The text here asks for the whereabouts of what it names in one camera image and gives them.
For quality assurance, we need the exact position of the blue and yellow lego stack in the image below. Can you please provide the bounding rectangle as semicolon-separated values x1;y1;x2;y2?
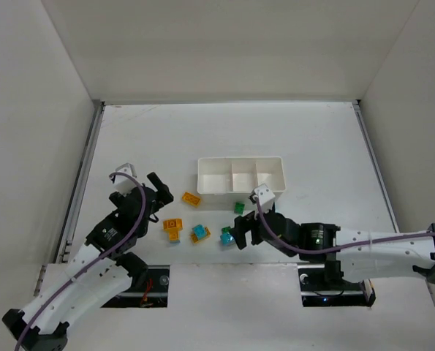
190;224;211;244

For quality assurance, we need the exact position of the green lego brick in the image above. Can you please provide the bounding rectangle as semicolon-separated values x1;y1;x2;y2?
234;202;245;215

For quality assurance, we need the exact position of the yellow long lego brick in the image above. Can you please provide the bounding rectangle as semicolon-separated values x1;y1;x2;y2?
181;192;202;208

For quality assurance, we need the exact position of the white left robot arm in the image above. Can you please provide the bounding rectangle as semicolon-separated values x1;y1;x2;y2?
2;171;174;350

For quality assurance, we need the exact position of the cyan rounded lego piece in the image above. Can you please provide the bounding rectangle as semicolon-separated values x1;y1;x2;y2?
220;232;235;247

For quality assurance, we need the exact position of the white three-compartment container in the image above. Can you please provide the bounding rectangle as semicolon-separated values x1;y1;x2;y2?
197;156;286;204

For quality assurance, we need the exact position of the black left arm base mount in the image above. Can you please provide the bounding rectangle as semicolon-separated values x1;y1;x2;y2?
102;265;170;309

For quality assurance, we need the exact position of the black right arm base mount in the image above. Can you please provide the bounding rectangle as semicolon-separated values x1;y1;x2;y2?
298;264;377;308

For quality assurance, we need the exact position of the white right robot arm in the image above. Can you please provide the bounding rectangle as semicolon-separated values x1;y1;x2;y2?
230;210;435;290

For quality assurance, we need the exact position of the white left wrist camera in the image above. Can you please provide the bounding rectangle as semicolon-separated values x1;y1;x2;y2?
113;162;137;195

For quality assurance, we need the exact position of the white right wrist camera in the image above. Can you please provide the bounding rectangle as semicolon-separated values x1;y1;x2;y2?
249;184;276;213

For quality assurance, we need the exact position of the yellow stacked lego block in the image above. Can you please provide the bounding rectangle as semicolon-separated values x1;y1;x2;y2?
163;218;183;244

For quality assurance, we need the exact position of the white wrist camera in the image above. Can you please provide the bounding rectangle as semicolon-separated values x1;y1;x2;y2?
249;184;276;213
113;162;137;195

